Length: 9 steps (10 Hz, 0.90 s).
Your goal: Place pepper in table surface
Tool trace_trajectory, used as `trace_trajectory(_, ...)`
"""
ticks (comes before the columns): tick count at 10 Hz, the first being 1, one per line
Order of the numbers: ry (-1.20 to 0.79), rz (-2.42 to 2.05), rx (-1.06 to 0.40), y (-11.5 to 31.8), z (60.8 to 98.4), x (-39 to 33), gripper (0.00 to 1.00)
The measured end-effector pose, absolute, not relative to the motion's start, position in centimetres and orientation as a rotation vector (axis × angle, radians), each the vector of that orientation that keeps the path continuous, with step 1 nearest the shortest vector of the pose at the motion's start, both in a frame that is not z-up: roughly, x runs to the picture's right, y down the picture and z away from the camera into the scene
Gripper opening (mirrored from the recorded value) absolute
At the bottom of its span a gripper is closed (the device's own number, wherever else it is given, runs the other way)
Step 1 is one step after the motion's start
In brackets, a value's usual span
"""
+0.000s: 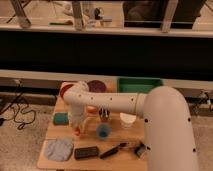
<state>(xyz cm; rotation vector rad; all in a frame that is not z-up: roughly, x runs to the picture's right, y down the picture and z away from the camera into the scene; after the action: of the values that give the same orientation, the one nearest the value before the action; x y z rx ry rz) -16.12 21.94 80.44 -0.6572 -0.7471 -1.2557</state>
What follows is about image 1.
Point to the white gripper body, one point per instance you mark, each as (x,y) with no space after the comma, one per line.
(76,116)

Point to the red orange pepper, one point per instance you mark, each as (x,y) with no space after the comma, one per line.
(77,131)

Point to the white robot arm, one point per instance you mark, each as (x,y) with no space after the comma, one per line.
(168,130)

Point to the teal sponge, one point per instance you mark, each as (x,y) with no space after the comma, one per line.
(60,119)

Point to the metal utensil cup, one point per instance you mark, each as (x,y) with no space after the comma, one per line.
(104,114)

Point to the red bowl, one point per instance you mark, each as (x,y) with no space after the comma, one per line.
(64,89)

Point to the dark purple plate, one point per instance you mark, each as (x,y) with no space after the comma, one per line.
(97,86)

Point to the blue plastic cup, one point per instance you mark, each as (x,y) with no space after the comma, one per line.
(103,131)

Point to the black rectangular block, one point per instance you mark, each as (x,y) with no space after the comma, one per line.
(87,152)

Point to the grey blue cloth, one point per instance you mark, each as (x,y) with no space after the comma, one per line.
(59,149)

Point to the white paper cup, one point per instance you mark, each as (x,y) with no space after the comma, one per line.
(127,120)

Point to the green plastic bin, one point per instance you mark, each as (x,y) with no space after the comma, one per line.
(137,84)

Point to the small black clip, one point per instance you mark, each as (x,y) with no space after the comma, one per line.
(140,150)

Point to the black handled knife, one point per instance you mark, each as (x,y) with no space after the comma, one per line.
(113,151)

